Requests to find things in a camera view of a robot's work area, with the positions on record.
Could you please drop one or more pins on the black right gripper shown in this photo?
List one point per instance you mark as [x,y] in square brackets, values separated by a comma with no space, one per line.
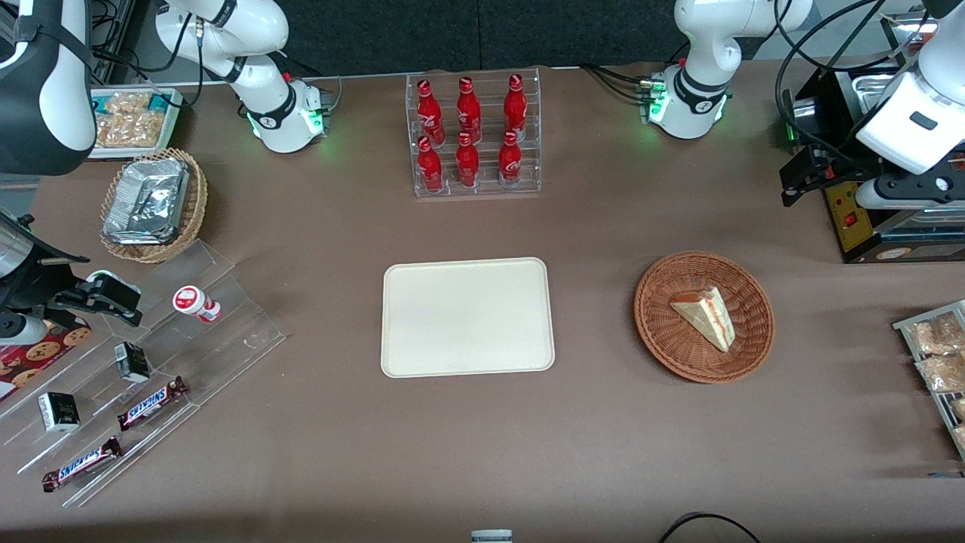
[38,283]

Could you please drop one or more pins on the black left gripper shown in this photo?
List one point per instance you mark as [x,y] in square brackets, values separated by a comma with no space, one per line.
[828,161]

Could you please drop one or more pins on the triangle sandwich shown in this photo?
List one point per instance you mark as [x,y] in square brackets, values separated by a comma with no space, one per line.
[709,317]

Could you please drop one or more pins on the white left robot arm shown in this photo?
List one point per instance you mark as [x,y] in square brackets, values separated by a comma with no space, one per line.
[701,45]

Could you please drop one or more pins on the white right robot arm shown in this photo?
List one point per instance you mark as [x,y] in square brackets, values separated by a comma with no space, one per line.
[249,30]

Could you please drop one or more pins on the light wicker basket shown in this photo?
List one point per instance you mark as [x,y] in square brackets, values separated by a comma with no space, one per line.
[194,204]

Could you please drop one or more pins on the metal snack tray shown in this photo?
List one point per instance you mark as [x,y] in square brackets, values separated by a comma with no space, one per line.
[905,326]

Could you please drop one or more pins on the white snack tray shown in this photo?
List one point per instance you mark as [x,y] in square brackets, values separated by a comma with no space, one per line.
[172,113]

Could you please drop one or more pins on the round brown wicker basket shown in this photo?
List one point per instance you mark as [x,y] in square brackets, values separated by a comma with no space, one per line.
[678,339]

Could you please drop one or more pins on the beige plastic tray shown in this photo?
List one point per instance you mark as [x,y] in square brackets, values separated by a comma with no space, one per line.
[467,317]

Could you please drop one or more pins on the small black carton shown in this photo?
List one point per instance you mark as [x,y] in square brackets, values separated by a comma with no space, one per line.
[133,363]
[59,412]

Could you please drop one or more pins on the black sealing machine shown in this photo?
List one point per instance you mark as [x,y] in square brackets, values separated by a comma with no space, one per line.
[833,98]

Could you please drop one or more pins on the small red white bottle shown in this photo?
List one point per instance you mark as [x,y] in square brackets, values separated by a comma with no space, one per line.
[194,303]

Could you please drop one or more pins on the red cookie box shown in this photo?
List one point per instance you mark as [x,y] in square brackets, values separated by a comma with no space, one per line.
[38,358]

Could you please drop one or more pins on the stack of foil containers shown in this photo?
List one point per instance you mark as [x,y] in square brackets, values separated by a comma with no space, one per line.
[147,200]

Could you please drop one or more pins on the snickers chocolate bar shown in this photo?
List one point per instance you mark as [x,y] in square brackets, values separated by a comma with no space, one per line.
[151,403]
[81,464]

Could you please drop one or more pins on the clear acrylic stepped display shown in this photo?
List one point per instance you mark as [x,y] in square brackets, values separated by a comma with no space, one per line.
[226,354]

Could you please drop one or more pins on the clear bag of snacks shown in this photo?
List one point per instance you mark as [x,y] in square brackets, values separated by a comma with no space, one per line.
[957,409]
[944,372]
[960,437]
[938,334]
[130,104]
[128,131]

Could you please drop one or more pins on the red cola bottle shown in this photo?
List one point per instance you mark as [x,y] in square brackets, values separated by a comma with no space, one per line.
[430,113]
[516,107]
[467,163]
[468,111]
[510,161]
[430,167]

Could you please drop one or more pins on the clear acrylic bottle rack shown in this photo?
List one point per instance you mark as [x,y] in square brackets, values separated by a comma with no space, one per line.
[482,192]

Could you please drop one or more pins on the small grey object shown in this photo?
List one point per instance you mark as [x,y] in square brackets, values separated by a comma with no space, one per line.
[491,536]

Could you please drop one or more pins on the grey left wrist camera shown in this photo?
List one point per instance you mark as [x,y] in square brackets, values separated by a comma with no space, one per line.
[882,196]

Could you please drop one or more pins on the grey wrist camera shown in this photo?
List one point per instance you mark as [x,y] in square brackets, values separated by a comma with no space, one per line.
[882,196]
[21,330]

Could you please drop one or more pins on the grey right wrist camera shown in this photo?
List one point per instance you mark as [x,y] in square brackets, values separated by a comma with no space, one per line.
[21,330]

